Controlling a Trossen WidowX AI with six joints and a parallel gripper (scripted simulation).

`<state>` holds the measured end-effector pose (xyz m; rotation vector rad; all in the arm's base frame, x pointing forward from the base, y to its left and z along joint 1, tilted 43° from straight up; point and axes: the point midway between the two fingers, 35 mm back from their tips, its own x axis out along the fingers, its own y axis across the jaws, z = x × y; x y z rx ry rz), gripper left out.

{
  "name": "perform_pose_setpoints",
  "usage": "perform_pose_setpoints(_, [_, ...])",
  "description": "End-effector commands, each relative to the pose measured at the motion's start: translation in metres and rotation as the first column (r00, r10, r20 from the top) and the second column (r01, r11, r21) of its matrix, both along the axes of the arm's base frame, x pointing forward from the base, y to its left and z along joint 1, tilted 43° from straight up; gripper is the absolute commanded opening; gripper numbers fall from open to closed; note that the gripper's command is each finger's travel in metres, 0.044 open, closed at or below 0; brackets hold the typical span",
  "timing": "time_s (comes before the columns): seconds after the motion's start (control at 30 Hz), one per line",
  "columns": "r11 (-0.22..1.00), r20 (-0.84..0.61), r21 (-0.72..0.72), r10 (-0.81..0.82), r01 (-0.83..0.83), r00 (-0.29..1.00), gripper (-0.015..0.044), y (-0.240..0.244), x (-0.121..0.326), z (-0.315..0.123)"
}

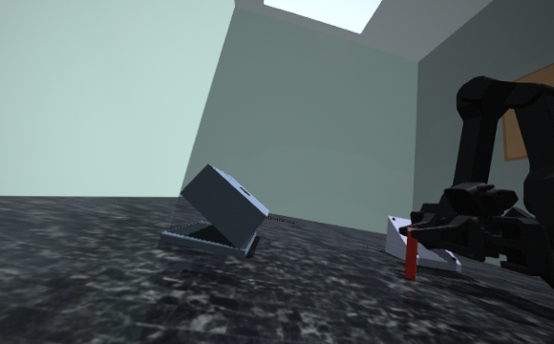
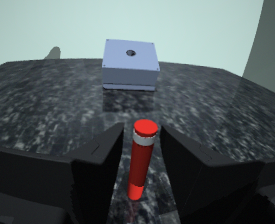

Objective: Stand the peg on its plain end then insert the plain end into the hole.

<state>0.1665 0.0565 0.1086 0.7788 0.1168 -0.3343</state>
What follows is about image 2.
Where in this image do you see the red peg with white band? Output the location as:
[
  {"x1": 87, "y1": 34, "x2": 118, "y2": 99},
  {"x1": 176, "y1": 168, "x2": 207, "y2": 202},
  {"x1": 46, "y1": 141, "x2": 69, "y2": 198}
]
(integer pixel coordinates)
[{"x1": 126, "y1": 120, "x2": 157, "y2": 200}]

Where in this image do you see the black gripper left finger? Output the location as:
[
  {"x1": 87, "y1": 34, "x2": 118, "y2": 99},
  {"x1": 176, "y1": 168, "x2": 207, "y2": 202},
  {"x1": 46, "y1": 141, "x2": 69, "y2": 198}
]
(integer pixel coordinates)
[{"x1": 0, "y1": 123, "x2": 125, "y2": 224}]

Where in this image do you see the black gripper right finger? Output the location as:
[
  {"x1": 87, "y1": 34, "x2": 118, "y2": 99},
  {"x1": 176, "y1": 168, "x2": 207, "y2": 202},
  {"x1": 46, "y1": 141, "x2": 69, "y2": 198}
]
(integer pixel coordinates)
[{"x1": 160, "y1": 125, "x2": 275, "y2": 224}]

